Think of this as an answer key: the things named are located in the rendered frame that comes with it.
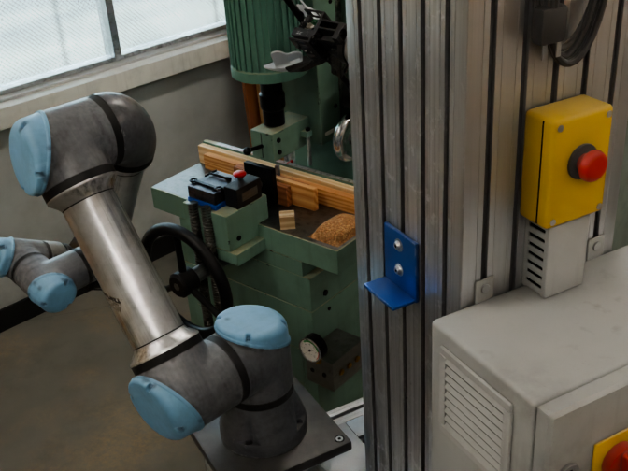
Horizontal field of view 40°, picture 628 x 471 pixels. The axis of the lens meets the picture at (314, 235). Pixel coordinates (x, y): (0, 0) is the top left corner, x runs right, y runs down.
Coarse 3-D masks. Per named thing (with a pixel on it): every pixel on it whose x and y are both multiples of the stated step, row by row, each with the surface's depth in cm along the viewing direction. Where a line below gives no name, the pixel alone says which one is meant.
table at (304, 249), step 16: (176, 176) 222; (192, 176) 221; (160, 192) 215; (176, 192) 214; (160, 208) 218; (176, 208) 214; (272, 208) 202; (288, 208) 202; (304, 208) 201; (320, 208) 201; (272, 224) 195; (304, 224) 194; (320, 224) 194; (256, 240) 195; (272, 240) 195; (288, 240) 192; (304, 240) 188; (352, 240) 187; (224, 256) 193; (240, 256) 191; (288, 256) 194; (304, 256) 190; (320, 256) 187; (336, 256) 184; (352, 256) 188; (336, 272) 186
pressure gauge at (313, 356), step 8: (312, 336) 192; (320, 336) 192; (304, 344) 193; (312, 344) 191; (320, 344) 191; (304, 352) 195; (312, 352) 193; (320, 352) 191; (312, 360) 194; (320, 360) 196
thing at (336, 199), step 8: (208, 152) 224; (208, 160) 223; (216, 160) 221; (224, 160) 219; (232, 160) 219; (208, 168) 224; (216, 168) 222; (224, 168) 220; (232, 168) 218; (288, 176) 208; (312, 184) 203; (320, 192) 201; (328, 192) 199; (336, 192) 199; (344, 192) 199; (320, 200) 202; (328, 200) 200; (336, 200) 199; (344, 200) 197; (352, 200) 195; (336, 208) 200; (344, 208) 198; (352, 208) 197
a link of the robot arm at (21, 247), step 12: (0, 240) 161; (12, 240) 163; (24, 240) 166; (36, 240) 169; (0, 252) 160; (12, 252) 161; (24, 252) 162; (48, 252) 168; (0, 264) 160; (12, 264) 161; (0, 276) 163
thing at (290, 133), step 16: (288, 112) 210; (256, 128) 202; (272, 128) 201; (288, 128) 202; (304, 128) 206; (256, 144) 202; (272, 144) 199; (288, 144) 203; (304, 144) 208; (272, 160) 201
